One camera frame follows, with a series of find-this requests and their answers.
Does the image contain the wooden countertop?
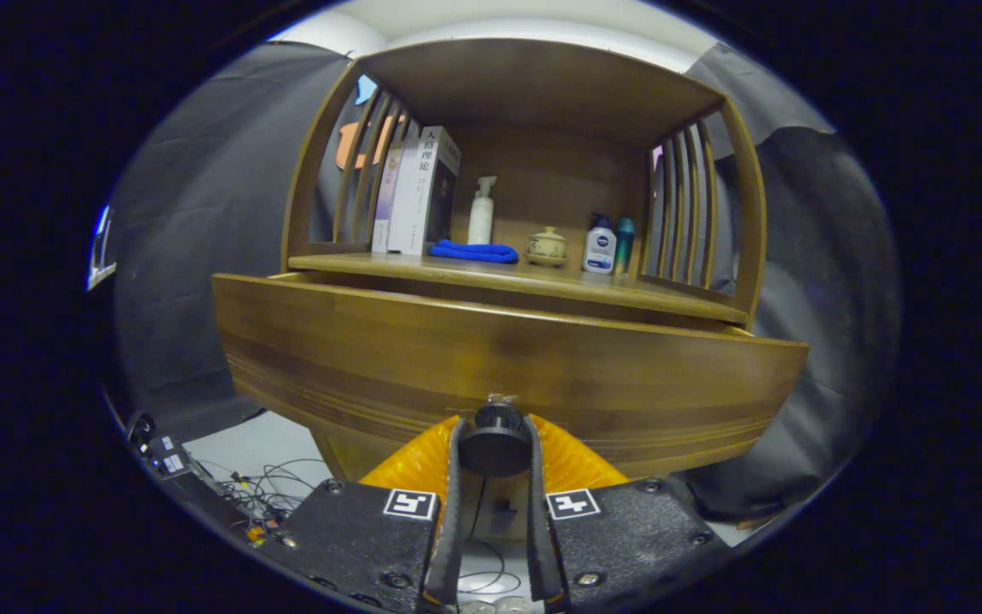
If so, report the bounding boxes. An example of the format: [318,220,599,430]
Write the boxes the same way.
[288,252,749,325]

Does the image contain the teal bottle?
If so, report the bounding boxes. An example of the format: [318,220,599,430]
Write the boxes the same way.
[615,217,637,275]

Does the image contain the white lotion bottle blue cap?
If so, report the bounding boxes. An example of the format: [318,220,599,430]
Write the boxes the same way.
[582,213,618,275]

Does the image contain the blue cloth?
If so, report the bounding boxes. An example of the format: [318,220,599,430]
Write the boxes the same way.
[429,240,520,264]

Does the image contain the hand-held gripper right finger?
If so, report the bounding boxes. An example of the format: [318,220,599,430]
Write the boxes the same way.
[525,414,729,614]

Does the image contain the white pump bottle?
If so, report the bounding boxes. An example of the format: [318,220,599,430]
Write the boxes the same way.
[467,176,498,246]

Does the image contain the floor cables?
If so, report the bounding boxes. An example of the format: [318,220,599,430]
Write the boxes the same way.
[197,459,523,598]

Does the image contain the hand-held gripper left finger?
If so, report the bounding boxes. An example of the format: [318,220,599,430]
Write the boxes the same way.
[257,415,468,614]

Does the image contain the black round drawer knob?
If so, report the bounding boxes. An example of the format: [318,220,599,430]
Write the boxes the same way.
[457,403,533,478]

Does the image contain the black camera device box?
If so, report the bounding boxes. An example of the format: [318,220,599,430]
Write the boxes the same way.
[127,413,245,534]

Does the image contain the cream lidded tea bowl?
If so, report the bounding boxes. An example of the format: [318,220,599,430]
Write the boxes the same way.
[526,226,568,268]

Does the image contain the wooden cabinet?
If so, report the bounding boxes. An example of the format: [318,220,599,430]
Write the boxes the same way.
[280,37,769,547]

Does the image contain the white book with portrait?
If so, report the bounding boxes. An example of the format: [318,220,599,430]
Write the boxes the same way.
[387,125,463,257]

